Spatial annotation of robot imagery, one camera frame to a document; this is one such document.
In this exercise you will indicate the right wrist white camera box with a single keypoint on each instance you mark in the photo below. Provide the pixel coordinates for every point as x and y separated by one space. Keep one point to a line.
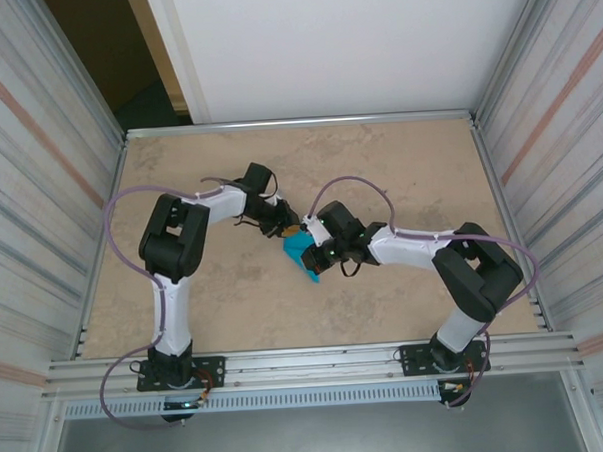
318 230

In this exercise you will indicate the long aluminium mounting rail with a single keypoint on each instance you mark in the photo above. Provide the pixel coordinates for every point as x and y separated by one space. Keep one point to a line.
312 360

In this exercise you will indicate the corrugated translucent enclosure panel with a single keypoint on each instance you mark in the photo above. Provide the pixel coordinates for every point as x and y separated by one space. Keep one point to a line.
28 148
567 124

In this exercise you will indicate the beige door jamb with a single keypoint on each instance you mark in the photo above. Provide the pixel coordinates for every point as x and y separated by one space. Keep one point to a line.
156 42

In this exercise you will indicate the aluminium side frame rail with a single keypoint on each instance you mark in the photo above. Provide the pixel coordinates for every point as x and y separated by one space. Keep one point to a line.
485 148
116 169

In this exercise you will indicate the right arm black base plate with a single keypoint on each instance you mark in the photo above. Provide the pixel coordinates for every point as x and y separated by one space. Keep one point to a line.
412 353

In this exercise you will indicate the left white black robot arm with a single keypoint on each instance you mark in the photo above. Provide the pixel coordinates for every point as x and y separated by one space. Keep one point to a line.
174 236

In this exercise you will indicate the aluminium table edge rail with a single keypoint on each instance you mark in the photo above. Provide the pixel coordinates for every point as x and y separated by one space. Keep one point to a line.
302 122

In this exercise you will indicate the blue paper sheet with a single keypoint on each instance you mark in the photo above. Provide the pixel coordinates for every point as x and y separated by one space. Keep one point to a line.
295 246

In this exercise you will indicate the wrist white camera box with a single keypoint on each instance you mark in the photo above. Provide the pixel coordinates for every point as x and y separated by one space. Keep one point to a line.
318 230
277 198

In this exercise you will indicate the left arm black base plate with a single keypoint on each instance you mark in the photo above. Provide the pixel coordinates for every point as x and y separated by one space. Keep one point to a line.
212 365

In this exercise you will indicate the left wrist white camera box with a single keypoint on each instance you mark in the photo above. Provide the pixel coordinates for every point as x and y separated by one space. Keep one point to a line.
277 198

